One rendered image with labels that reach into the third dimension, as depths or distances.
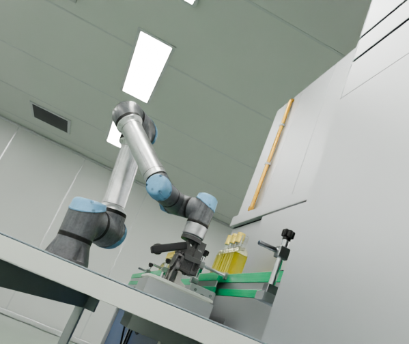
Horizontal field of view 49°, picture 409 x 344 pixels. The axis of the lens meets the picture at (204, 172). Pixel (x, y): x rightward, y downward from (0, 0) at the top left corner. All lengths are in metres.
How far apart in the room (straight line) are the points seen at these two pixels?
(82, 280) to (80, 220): 0.80
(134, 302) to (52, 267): 0.14
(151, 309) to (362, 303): 0.30
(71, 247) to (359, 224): 1.02
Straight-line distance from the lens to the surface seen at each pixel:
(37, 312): 7.53
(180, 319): 0.70
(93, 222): 1.51
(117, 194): 1.65
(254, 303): 1.30
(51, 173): 7.73
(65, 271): 0.72
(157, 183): 1.40
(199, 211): 1.47
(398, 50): 0.85
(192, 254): 1.47
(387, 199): 0.63
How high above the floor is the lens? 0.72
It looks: 20 degrees up
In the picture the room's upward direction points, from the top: 23 degrees clockwise
